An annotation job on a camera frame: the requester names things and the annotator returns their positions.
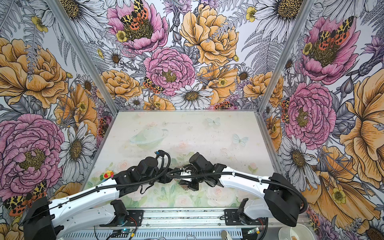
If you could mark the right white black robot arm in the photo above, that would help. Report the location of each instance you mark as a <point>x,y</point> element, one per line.
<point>276,197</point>

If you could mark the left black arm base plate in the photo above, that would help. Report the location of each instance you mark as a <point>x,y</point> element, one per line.
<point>132,218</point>

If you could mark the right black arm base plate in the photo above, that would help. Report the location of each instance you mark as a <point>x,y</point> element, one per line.
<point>233,217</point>

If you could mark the slotted grey cable duct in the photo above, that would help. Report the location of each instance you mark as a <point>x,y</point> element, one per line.
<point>159,234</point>

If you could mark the white paper cup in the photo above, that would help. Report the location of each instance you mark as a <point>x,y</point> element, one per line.
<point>299,232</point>

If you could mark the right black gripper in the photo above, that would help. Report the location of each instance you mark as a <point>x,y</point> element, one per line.
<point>192,186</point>

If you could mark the aluminium mounting rail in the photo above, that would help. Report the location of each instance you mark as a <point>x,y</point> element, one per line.
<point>155,218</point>

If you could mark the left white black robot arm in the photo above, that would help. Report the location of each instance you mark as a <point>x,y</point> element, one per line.
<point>46,218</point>

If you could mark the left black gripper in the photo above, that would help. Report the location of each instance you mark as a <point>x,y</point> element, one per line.
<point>165,179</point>

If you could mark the colourful flower toy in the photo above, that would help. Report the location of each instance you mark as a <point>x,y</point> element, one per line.
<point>107,175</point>

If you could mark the small circuit board with wires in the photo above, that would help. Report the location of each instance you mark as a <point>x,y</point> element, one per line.
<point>124,234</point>

